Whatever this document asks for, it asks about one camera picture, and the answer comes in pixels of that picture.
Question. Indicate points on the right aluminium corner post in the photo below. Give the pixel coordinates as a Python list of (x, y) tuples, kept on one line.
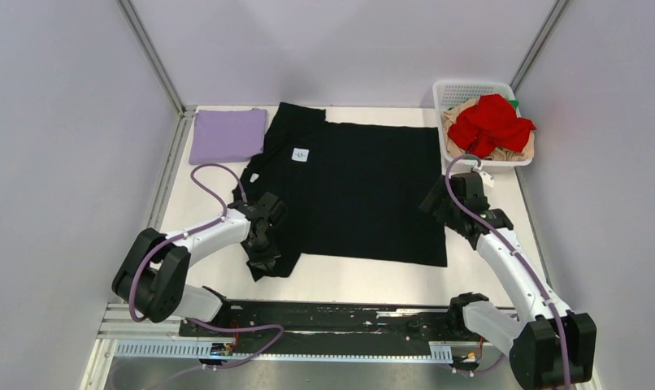
[(540, 40)]

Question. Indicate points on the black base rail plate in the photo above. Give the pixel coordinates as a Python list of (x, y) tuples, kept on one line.
[(341, 329)]

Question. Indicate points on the aluminium corner post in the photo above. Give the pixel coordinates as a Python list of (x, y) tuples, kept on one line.
[(144, 40), (540, 40)]

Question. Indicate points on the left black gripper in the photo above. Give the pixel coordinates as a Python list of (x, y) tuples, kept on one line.
[(264, 260)]

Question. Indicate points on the folded purple t shirt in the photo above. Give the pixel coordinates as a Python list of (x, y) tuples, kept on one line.
[(227, 136)]

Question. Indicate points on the black t shirt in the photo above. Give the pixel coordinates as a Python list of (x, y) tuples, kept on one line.
[(351, 190)]

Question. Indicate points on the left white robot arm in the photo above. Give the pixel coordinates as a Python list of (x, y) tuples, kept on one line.
[(152, 277)]

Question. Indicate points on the red t shirt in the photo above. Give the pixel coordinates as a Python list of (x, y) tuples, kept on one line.
[(491, 126)]

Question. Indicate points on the left aluminium corner post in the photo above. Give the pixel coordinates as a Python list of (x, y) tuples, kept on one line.
[(144, 40)]

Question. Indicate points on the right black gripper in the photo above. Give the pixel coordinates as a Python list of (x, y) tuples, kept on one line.
[(439, 190)]

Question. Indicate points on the white plastic basket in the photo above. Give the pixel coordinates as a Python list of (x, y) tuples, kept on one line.
[(474, 117)]

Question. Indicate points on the beige t shirt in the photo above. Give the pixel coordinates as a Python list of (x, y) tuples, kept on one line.
[(508, 153)]

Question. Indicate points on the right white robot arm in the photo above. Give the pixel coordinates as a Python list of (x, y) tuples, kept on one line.
[(548, 344)]

